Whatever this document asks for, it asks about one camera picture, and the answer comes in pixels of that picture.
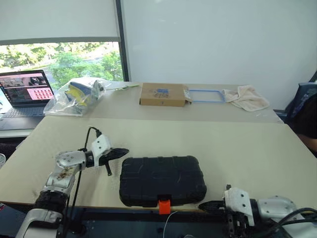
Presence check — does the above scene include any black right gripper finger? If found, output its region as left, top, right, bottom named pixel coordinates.
left=199, top=205, right=225, bottom=213
left=199, top=200, right=225, bottom=207

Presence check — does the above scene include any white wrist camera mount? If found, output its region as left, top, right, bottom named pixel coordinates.
left=222, top=187, right=256, bottom=227
left=89, top=135, right=111, bottom=167

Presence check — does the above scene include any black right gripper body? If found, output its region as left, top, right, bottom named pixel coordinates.
left=222, top=207, right=249, bottom=238

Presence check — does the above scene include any blue rimmed clear lid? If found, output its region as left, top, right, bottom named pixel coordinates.
left=187, top=89, right=226, bottom=104

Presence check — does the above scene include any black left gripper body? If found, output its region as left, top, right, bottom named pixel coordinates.
left=95, top=150, right=115, bottom=167

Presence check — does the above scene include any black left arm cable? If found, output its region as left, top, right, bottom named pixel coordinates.
left=63, top=126, right=103, bottom=238

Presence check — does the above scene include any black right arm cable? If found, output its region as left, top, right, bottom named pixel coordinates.
left=268, top=207, right=317, bottom=235

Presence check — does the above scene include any blue yellow packaged item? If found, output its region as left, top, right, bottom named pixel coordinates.
left=64, top=83, right=90, bottom=107

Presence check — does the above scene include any white roller blind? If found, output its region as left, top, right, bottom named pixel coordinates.
left=0, top=0, right=121, bottom=47

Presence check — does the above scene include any brown cardboard box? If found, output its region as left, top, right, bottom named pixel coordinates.
left=139, top=82, right=193, bottom=108

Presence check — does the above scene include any cream cloth towel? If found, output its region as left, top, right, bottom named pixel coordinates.
left=221, top=85, right=270, bottom=112

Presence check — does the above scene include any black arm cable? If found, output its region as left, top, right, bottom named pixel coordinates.
left=268, top=207, right=317, bottom=235
left=63, top=126, right=103, bottom=238

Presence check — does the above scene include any thin white cable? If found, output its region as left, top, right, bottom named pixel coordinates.
left=165, top=211, right=178, bottom=238

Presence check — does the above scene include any dark window frame post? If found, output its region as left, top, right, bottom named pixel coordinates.
left=115, top=0, right=132, bottom=82

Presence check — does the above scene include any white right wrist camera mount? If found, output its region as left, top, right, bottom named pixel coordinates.
left=222, top=187, right=256, bottom=227

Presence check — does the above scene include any green plastic strip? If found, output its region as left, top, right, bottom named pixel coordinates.
left=112, top=83, right=140, bottom=92

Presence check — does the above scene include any black plastic tool case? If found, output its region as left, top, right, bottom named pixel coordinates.
left=118, top=155, right=208, bottom=215

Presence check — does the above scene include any dark blue bag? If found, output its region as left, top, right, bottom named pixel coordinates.
left=284, top=81, right=317, bottom=119

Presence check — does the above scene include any open grey laptop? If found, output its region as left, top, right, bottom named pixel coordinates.
left=0, top=69, right=55, bottom=131

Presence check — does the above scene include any clear plastic bag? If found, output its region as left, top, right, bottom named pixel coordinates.
left=44, top=77, right=112, bottom=117

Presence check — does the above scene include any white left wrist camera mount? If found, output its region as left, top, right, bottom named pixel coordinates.
left=89, top=135, right=111, bottom=167

